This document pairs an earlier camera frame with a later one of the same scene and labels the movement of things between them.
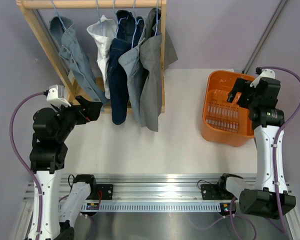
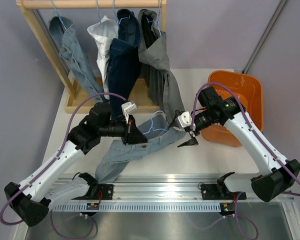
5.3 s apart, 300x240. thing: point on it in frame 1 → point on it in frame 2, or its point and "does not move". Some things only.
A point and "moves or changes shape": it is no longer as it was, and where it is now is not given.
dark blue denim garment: [127, 29] does not move
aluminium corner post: [264, 36] does not move
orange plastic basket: [224, 122] does not move
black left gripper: [88, 110] → [134, 135]
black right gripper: [241, 85] → [193, 141]
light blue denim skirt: [130, 61] → [155, 130]
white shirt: [103, 31] does not move
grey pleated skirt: [157, 54] moves or changes shape
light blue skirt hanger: [136, 23] → [152, 123]
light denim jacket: [73, 50] does not move
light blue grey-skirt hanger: [157, 10] moves or changes shape
